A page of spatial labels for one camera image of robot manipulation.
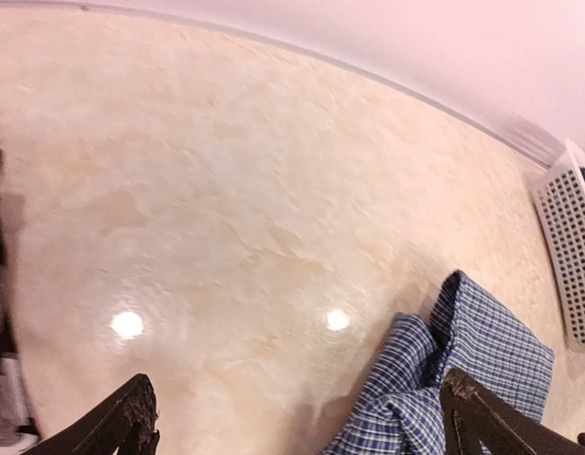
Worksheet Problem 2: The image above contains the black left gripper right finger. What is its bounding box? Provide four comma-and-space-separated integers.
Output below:
440, 369, 585, 454

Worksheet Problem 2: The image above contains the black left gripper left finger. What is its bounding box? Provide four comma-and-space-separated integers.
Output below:
27, 373, 160, 455

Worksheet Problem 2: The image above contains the white plastic laundry basket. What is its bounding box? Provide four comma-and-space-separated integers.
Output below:
531, 140, 585, 351

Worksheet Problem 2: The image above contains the grey table edge trim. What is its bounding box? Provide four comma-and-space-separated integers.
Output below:
0, 0, 585, 167

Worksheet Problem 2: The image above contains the blue checked long sleeve shirt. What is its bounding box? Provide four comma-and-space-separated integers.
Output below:
323, 270, 555, 454

